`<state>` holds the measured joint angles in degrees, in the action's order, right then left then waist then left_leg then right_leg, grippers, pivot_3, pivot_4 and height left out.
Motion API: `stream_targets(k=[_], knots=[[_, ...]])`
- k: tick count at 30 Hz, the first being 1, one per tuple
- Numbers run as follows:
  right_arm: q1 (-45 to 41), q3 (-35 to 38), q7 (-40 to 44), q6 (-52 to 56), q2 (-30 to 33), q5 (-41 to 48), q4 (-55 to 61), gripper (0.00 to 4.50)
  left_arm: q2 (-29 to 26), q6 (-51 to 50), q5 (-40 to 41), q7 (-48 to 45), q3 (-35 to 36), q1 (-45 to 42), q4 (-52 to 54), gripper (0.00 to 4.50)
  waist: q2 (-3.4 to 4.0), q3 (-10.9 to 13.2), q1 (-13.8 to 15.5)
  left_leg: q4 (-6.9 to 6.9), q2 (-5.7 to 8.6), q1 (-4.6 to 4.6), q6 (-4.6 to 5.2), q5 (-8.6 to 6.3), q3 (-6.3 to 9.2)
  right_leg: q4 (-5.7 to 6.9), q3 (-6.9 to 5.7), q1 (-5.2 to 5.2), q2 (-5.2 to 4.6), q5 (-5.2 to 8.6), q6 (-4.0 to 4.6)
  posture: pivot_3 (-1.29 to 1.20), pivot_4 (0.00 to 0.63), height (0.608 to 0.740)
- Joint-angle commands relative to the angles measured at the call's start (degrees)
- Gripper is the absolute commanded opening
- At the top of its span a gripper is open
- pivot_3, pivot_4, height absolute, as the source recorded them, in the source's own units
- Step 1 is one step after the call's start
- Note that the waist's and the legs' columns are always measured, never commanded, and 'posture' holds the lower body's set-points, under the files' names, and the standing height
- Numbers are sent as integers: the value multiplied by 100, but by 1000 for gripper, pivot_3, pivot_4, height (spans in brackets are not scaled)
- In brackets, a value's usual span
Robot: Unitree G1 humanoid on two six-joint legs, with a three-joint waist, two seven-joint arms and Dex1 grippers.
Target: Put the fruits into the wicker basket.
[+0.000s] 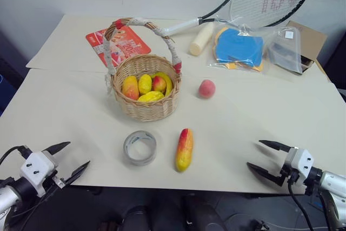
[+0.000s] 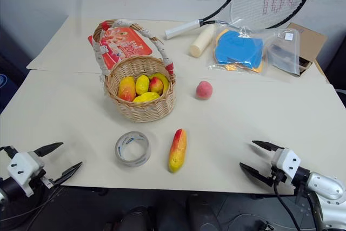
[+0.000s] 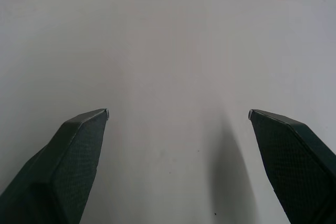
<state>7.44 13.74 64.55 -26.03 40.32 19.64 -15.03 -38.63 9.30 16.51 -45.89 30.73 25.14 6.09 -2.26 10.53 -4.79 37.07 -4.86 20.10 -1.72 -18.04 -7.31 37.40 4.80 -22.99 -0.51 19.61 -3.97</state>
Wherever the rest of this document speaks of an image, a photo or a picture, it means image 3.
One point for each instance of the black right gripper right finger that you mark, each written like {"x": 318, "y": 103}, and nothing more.
{"x": 294, "y": 161}

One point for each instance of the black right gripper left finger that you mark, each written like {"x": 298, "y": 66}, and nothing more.
{"x": 65, "y": 166}

